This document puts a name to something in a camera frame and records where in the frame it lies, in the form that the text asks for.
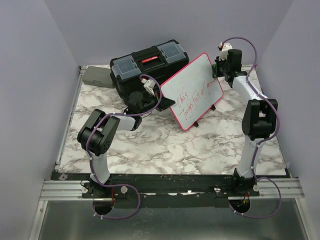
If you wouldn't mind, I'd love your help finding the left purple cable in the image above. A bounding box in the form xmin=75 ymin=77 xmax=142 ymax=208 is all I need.
xmin=84 ymin=73 xmax=164 ymax=221

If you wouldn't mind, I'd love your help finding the green black whiteboard eraser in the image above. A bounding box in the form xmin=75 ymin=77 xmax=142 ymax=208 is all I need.
xmin=212 ymin=64 xmax=217 ymax=79

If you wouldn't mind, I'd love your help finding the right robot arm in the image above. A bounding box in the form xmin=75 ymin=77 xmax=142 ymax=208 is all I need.
xmin=212 ymin=45 xmax=278 ymax=196

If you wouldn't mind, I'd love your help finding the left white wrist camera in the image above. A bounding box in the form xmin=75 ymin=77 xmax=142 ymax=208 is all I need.
xmin=139 ymin=74 xmax=156 ymax=96

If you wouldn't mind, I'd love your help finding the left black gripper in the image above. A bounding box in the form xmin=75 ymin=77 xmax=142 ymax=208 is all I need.
xmin=138 ymin=90 xmax=176 ymax=117

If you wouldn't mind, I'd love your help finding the aluminium frame rail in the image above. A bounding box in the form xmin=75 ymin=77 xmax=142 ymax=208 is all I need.
xmin=29 ymin=66 xmax=87 ymax=240

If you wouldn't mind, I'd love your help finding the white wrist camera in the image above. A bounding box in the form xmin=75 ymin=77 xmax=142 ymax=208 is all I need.
xmin=139 ymin=74 xmax=156 ymax=96
xmin=218 ymin=42 xmax=233 ymax=61

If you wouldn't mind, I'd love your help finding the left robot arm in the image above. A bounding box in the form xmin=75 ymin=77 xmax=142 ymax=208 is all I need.
xmin=77 ymin=91 xmax=176 ymax=198

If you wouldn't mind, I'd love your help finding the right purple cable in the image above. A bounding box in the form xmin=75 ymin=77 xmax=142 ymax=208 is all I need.
xmin=217 ymin=36 xmax=283 ymax=219

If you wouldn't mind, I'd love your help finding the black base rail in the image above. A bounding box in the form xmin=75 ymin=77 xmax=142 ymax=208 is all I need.
xmin=51 ymin=172 xmax=272 ymax=210

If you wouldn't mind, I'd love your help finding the pink framed whiteboard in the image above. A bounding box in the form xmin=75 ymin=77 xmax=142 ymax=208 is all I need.
xmin=160 ymin=52 xmax=224 ymax=131

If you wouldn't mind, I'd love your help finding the black plastic toolbox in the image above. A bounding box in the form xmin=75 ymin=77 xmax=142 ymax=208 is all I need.
xmin=109 ymin=39 xmax=189 ymax=104

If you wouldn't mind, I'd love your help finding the grey plastic case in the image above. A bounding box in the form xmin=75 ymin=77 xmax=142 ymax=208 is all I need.
xmin=82 ymin=66 xmax=115 ymax=89

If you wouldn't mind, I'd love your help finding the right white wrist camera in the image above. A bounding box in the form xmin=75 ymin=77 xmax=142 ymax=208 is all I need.
xmin=218 ymin=42 xmax=233 ymax=61

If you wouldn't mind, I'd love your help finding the purple cable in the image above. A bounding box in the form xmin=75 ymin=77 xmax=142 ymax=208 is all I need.
xmin=84 ymin=73 xmax=164 ymax=221
xmin=217 ymin=36 xmax=283 ymax=219

